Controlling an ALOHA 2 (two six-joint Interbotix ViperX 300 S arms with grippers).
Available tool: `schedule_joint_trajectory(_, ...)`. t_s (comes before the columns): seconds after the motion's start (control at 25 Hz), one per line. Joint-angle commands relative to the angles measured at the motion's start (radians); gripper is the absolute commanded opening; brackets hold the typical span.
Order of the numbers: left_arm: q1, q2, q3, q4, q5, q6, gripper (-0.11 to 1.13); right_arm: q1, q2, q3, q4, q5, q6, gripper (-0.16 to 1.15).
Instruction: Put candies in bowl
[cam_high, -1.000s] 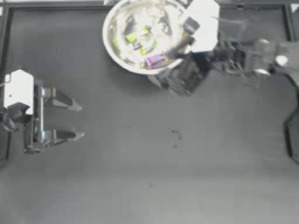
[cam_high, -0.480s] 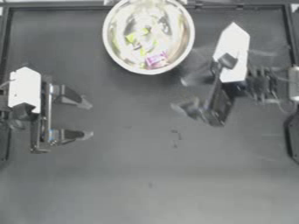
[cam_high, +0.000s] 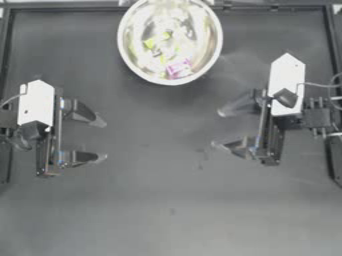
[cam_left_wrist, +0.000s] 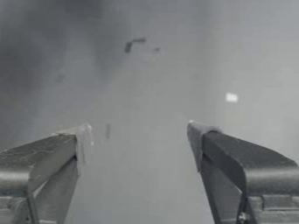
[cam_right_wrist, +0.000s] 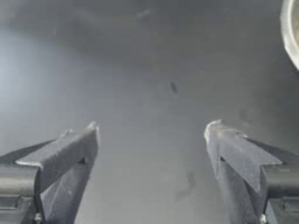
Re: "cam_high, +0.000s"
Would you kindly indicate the pink candy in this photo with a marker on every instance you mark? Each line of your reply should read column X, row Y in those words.
column 178, row 70

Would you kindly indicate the white red twisted candy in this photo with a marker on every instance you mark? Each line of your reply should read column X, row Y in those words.
column 157, row 53

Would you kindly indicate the steel bowl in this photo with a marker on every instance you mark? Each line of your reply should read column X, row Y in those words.
column 201, row 33

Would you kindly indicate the gripper white camera mount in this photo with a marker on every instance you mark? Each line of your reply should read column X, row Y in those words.
column 288, row 73
column 35, row 100

